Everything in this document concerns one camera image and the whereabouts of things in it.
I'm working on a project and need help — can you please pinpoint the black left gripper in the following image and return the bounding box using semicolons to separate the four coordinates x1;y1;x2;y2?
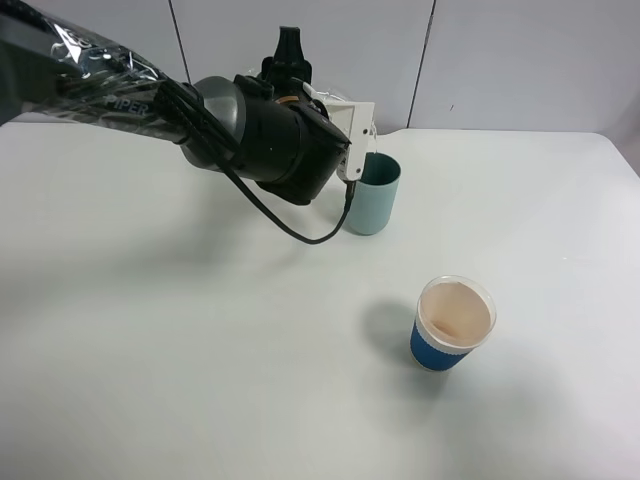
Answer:
219;26;350;205

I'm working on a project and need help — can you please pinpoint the teal plastic cup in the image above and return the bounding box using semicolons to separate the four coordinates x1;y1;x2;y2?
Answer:
346;152;402;236

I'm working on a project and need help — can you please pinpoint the blue sleeve paper cup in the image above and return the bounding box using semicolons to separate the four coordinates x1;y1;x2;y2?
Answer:
410;275;497;372

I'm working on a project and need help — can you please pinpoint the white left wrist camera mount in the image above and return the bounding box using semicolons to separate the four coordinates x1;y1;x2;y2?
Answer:
303;83;376;182

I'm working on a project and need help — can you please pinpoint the black left camera cable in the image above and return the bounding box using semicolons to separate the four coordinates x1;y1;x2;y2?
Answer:
159;82;357;246

